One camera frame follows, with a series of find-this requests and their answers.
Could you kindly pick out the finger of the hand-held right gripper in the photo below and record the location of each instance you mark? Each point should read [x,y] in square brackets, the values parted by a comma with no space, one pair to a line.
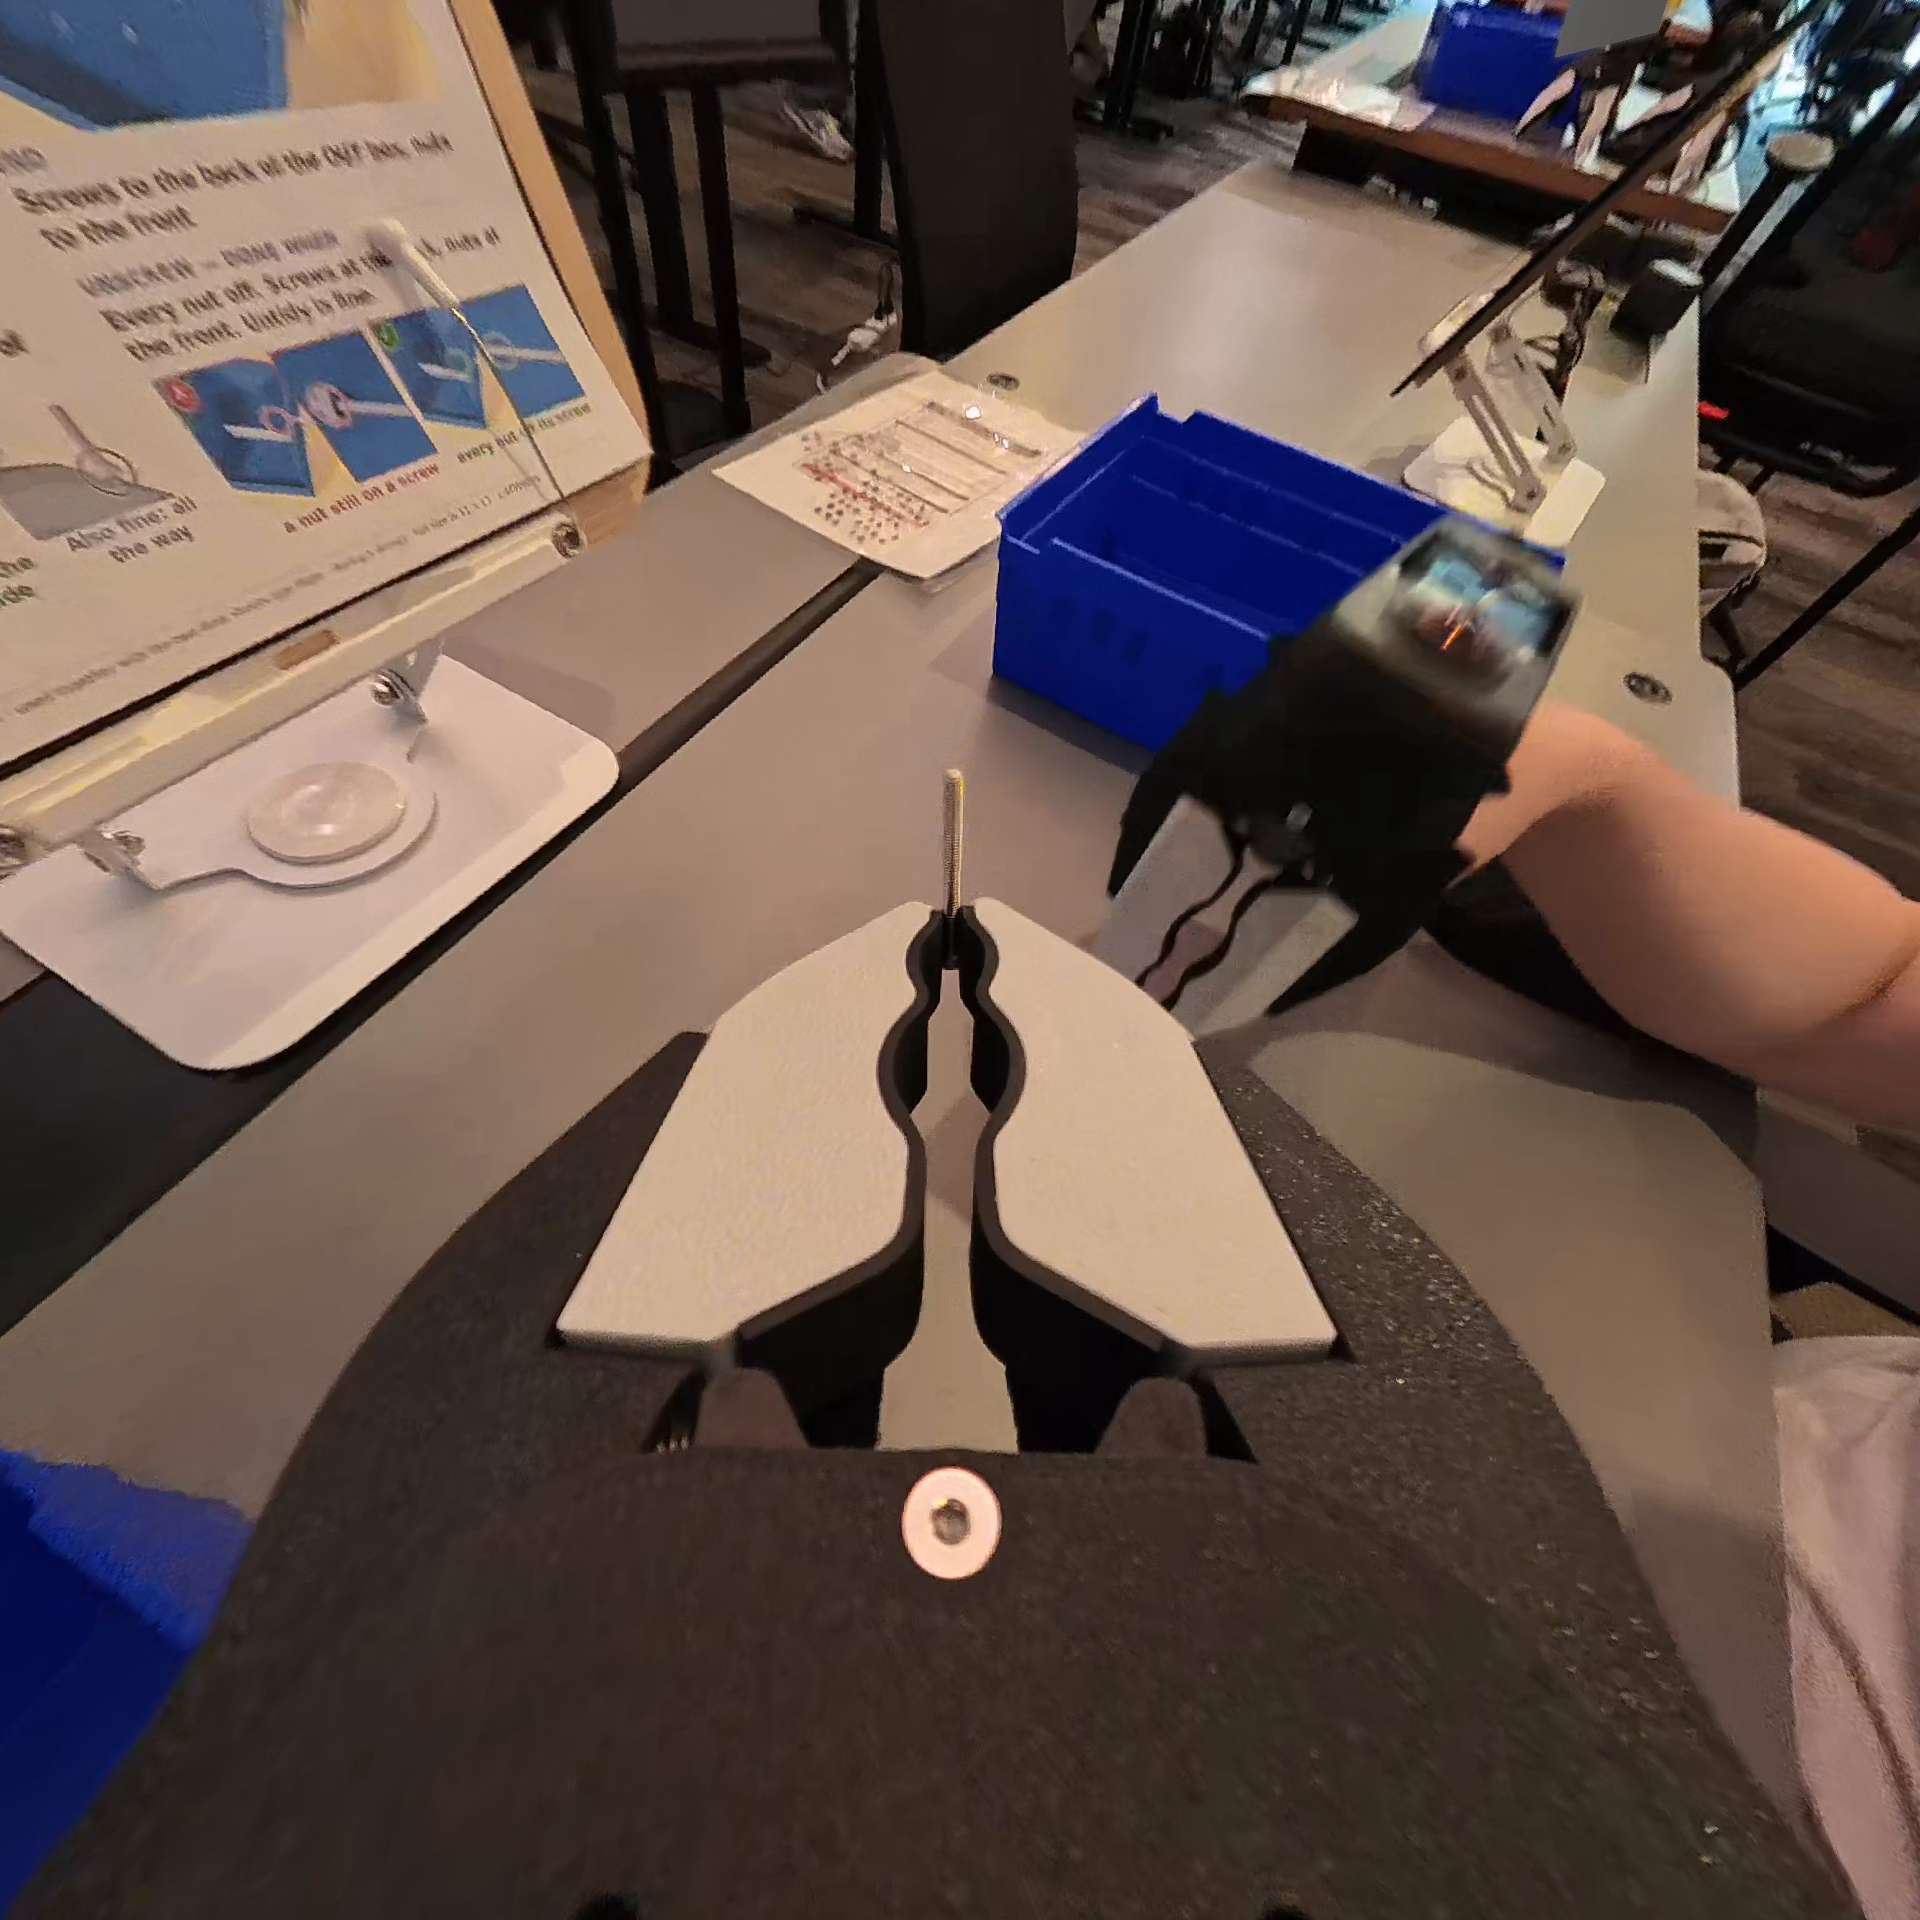
[1178,891]
[1277,945]

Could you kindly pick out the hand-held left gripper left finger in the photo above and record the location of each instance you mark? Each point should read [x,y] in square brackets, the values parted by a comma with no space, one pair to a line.
[765,1184]

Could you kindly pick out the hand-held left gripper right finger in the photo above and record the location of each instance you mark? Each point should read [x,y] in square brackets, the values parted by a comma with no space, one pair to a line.
[1141,1200]

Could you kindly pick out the steel bolt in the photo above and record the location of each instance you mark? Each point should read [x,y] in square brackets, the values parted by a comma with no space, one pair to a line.
[953,856]

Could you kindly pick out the blue plastic bin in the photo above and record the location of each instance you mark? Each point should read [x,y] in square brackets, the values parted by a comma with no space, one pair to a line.
[1485,61]
[1141,599]
[90,1622]

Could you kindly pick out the person's right forearm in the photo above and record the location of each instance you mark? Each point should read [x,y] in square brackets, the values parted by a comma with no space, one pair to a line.
[1724,931]

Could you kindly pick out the black wrist rest pad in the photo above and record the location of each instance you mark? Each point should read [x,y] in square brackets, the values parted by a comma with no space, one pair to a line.
[1530,960]

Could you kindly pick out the tilted board on stand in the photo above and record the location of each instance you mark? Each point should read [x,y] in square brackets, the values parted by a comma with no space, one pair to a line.
[1517,451]

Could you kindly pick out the grey fabric bag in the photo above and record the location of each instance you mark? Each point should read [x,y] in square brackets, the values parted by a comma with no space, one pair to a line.
[1733,557]

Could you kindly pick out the white board stand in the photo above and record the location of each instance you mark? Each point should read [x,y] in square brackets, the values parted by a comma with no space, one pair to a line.
[495,840]

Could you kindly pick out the printed paper sheet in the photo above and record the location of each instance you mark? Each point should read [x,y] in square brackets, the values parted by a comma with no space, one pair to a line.
[901,465]

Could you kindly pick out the small black device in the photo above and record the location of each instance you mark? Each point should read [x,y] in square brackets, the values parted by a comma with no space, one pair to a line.
[1657,297]

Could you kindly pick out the wooden table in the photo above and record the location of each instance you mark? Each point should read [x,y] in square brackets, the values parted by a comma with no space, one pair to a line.
[1440,150]

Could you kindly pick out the black office chair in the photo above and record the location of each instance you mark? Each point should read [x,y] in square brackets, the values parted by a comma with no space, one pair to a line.
[975,181]

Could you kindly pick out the black framed easel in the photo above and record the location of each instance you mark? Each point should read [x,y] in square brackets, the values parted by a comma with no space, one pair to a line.
[661,181]

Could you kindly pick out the wooden instruction board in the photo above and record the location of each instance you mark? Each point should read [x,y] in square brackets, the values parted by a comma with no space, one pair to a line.
[270,299]

